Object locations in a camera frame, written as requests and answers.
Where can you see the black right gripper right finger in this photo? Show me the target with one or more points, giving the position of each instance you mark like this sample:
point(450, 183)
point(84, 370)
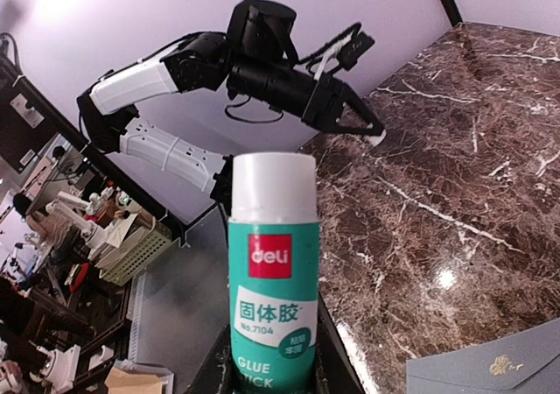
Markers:
point(333, 372)

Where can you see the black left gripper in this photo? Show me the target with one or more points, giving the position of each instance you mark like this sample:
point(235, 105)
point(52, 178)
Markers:
point(325, 106)

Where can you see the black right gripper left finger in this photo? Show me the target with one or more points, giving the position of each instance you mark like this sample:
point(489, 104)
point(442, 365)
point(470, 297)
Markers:
point(215, 374)

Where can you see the white glue stick cap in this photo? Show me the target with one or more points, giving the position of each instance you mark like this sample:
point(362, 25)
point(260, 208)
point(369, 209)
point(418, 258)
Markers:
point(376, 140)

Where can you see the green white glue stick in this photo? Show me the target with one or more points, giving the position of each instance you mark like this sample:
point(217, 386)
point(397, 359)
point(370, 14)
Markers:
point(273, 271)

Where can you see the grey paper envelope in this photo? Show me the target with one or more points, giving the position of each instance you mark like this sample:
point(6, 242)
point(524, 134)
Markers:
point(526, 362)

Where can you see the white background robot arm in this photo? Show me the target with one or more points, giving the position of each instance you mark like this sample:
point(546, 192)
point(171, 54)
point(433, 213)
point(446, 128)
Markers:
point(66, 206)

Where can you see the cream envelope in background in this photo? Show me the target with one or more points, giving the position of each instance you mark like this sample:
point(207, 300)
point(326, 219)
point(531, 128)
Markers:
point(118, 229)

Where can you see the green perforated plastic basket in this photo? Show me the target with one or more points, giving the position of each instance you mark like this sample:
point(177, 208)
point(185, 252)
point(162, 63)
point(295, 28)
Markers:
point(136, 252)

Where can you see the white slotted cable duct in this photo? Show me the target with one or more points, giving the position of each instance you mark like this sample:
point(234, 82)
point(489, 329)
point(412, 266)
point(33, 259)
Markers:
point(136, 301)

